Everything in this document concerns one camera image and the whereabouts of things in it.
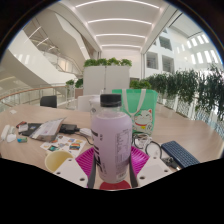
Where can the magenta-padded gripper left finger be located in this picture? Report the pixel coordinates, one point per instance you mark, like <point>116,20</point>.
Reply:
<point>70,171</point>

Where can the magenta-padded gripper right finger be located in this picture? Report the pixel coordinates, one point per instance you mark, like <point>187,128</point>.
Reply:
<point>151,170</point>

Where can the purple drink bottle black cap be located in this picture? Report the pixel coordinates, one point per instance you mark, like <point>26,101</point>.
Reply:
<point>111,143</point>

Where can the pale yellow mug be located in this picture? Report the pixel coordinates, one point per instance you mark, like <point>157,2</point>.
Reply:
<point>55,160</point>

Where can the colourful sticker sheet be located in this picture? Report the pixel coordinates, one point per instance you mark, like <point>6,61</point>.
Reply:
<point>65,144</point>

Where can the dark blue keyboard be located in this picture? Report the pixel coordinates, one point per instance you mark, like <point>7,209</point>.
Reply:
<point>180,154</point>

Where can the white charger block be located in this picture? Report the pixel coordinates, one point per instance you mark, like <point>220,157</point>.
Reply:
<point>85,132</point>

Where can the black power adapter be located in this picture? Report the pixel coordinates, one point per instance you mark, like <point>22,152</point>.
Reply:
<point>68,128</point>

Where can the black flat wallet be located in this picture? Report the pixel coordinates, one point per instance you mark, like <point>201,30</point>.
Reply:
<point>32,128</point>

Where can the small teal case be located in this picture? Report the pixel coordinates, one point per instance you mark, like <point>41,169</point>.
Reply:
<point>22,139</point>

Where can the green tote bag cat print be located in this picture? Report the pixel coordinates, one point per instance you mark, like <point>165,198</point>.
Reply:
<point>141,106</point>

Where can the small white oval case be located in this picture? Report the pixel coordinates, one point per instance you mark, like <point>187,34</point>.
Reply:
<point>11,137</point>

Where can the white chair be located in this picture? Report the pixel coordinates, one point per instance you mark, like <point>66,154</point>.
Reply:
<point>85,103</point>

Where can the clear shaker bottle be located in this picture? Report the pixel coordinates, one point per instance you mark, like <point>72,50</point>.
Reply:
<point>94,106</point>

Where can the black office chair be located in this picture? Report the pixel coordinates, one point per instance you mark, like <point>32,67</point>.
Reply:
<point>48,101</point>

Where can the white remote stick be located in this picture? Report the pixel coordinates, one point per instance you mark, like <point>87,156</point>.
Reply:
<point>5,131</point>

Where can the potted plants by railing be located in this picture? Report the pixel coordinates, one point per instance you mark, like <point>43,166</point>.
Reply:
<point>74,85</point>

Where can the row of green leafy plants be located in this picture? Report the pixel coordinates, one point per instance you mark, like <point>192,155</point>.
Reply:
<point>190,86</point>

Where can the white cabinet topped with plants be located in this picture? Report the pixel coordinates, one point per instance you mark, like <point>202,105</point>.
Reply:
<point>106,78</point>

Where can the long ceiling light strips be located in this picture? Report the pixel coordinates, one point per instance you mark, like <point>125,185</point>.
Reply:
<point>116,21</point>

